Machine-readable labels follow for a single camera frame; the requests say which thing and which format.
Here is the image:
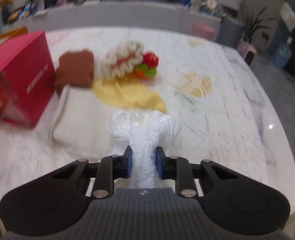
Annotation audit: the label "white plastic bag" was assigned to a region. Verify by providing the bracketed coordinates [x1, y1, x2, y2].
[110, 111, 179, 189]

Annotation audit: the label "red green crochet fruit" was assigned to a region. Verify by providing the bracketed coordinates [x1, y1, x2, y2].
[132, 51, 159, 79]

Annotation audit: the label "brown bear sponge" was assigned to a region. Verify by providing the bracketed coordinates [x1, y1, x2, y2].
[54, 50, 94, 91]

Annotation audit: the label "pink white crochet toy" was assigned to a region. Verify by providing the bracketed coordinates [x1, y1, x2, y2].
[100, 40, 145, 80]

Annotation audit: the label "yellow cloth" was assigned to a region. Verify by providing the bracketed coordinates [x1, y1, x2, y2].
[92, 76, 166, 114]

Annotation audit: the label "white lace tablecloth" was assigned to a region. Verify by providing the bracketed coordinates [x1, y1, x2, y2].
[0, 28, 295, 211]

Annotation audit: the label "red flower gift box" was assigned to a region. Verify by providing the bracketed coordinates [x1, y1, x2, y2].
[0, 31, 55, 128]

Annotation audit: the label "pink space heater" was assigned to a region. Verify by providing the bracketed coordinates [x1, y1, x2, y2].
[237, 34, 256, 66]

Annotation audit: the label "grey trash bin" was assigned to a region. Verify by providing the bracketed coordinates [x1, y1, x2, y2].
[216, 16, 245, 48]

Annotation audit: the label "water jug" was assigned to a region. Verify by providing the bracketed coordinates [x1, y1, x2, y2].
[272, 37, 293, 69]

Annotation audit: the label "floor potted plant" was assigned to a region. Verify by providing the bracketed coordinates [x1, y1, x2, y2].
[240, 3, 277, 43]

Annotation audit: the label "white marble tv cabinet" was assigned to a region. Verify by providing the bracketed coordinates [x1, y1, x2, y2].
[2, 1, 221, 41]

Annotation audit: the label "dried flowers in dark vase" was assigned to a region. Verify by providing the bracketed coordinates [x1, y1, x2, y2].
[0, 0, 12, 24]

